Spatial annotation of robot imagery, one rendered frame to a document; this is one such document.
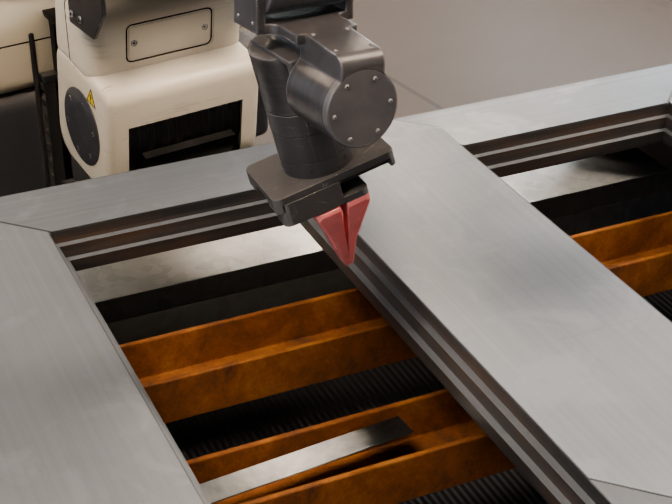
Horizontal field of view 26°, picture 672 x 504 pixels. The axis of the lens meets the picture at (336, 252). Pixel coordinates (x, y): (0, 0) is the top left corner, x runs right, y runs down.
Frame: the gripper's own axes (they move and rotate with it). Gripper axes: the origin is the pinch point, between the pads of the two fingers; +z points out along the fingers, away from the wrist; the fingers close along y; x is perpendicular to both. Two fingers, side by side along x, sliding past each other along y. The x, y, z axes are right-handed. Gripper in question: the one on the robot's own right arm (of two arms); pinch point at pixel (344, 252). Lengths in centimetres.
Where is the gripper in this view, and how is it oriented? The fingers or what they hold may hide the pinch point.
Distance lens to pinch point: 117.2
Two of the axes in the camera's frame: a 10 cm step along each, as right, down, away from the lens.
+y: 8.9, -4.0, 2.2
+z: 2.2, 8.0, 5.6
